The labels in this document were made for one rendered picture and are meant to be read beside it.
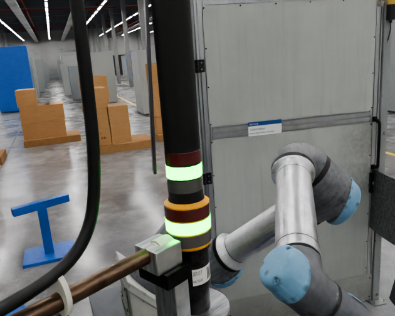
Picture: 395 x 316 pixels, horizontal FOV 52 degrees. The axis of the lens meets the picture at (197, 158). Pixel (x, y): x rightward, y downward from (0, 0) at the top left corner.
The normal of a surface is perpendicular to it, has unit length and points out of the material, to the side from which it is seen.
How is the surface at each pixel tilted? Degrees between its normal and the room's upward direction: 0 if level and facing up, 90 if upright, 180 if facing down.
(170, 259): 90
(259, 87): 90
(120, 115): 90
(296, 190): 17
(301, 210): 22
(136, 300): 90
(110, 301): 0
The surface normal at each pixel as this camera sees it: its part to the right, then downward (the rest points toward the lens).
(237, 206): 0.21, 0.23
